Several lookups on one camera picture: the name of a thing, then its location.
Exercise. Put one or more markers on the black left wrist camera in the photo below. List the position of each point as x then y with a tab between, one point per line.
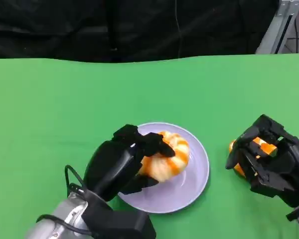
124	224

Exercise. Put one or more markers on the black backdrop curtain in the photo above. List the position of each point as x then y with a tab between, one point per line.
89	27

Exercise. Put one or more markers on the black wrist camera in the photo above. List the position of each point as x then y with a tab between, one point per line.
297	211
124	224

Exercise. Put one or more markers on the lilac plate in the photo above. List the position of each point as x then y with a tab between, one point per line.
189	189

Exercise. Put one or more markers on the orange white striped bread roll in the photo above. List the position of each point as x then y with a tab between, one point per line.
169	166
266	149

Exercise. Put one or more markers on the green table cloth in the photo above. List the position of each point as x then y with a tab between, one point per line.
149	94

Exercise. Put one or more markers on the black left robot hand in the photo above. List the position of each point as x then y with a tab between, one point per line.
109	166

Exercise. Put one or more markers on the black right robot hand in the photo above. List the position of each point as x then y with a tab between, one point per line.
286	171

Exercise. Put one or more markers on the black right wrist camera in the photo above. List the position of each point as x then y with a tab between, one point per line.
297	211

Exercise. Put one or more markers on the aluminium frame post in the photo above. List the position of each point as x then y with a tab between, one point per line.
276	32

